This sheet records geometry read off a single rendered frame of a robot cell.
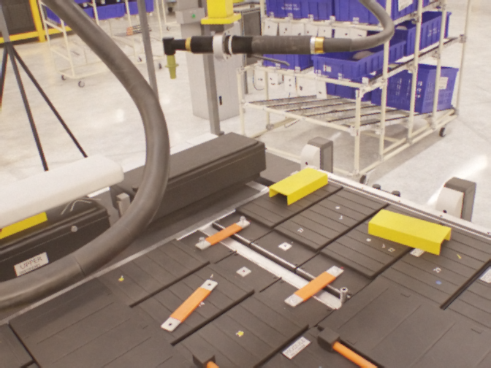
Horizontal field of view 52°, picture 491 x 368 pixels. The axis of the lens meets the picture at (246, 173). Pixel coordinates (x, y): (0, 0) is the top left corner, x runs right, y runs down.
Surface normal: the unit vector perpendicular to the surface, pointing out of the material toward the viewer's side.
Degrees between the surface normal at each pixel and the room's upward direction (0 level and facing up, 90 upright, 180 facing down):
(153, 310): 0
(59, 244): 90
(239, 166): 90
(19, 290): 44
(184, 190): 90
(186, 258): 0
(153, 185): 37
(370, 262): 0
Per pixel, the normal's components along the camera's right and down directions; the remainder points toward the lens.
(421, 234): -0.07, -0.90
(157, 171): 0.26, -0.53
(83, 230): 0.67, 0.28
